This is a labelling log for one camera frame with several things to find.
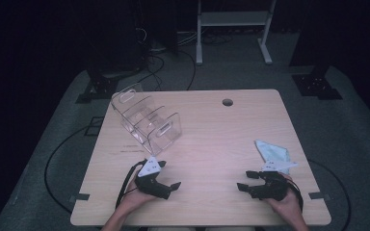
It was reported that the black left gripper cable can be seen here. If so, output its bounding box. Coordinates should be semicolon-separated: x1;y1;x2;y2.
115;160;146;210

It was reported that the black curved floor cable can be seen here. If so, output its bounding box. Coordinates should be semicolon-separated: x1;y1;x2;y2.
177;49;197;91

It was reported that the tangle of black floor cables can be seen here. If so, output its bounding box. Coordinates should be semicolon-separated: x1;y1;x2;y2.
128;54;166;92

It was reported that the light blue cleaning cloth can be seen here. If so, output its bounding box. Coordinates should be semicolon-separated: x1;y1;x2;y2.
253;139;293;167

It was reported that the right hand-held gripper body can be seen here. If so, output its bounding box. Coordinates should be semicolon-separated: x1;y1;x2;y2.
250;160;300;202

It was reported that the white metal stand frame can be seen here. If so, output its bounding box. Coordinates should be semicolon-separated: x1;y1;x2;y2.
196;0;278;66

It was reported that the person's right hand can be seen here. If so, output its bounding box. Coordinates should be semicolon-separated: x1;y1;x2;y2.
264;172;303;222

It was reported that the clear acrylic organizer box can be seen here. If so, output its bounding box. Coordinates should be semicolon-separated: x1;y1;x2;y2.
110;82;183;157

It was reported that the grey tape piece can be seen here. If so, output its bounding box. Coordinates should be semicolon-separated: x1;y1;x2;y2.
69;192;91;203
308;192;331;201

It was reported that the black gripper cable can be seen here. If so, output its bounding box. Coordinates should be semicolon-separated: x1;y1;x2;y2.
115;160;146;210
287;178;304;212

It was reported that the black floor cable loop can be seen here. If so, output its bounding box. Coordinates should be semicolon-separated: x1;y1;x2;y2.
307;158;352;231
43;123;93;215

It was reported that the black stand base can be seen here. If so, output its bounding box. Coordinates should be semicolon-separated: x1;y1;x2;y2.
291;65;343;100
75;68;119;104

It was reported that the person's left hand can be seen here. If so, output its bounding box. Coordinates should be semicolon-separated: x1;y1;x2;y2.
119;179;158;211

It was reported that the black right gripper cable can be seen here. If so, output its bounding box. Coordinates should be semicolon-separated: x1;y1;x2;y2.
287;178;304;212

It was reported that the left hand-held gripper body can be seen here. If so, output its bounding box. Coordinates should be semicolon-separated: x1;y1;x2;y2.
134;156;172;200

